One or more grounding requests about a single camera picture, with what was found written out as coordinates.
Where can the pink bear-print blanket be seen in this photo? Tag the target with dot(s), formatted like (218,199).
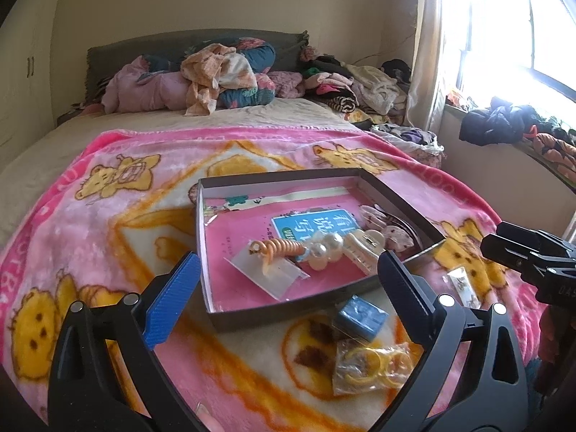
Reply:
(135,216)

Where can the pearl flower hair clip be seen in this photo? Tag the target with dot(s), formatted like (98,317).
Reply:
(324,252)

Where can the dark blue floral pillow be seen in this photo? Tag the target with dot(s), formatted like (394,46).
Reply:
(263,54)

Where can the bag of yellow rings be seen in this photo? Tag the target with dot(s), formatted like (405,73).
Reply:
(360,364)

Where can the bed with beige sheet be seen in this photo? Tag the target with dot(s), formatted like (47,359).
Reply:
(157,119)

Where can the pink fluffy garment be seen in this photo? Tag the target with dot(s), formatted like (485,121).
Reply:
(281,83)

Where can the clear bag with green trinket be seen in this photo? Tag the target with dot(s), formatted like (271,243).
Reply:
(229,207)

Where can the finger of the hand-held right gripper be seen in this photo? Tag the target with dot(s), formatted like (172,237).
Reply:
(531,234)
(513,252)

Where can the cream wardrobe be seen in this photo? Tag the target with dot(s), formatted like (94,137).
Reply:
(22,63)

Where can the dark clothes on windowsill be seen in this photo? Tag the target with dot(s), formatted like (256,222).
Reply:
(495,121)

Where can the orange and black cloth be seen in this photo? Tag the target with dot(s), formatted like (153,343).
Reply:
(553,148)

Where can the small bag of earrings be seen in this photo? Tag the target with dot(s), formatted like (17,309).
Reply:
(460,284)

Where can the cream curtain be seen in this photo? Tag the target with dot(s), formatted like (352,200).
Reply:
(425,45)

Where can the clear plastic bag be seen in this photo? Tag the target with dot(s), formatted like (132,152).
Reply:
(252,270)

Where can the orange and white floral cloth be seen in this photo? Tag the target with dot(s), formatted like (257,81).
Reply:
(211,72)

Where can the small blue box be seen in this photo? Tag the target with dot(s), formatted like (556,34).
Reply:
(360,319)

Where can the cream hair claw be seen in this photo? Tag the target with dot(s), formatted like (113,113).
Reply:
(360,252)

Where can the window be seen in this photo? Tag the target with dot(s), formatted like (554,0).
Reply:
(508,31)

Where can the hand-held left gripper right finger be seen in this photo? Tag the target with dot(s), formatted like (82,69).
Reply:
(407,299)

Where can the shallow brown cardboard box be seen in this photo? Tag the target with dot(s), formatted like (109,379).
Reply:
(270,312)

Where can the crumpled purple and white clothes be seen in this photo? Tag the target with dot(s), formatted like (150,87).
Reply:
(414,139)

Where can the pile of mixed clothes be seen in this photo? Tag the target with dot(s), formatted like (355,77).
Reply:
(360,83)

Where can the pink book with blue label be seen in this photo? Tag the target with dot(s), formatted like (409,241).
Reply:
(234,288)

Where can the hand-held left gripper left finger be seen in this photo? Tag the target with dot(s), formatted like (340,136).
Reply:
(173,306)

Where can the person's left hand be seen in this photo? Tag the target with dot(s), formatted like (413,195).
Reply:
(211,420)

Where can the orange spiral hair clip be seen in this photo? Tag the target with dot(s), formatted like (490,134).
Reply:
(281,252)

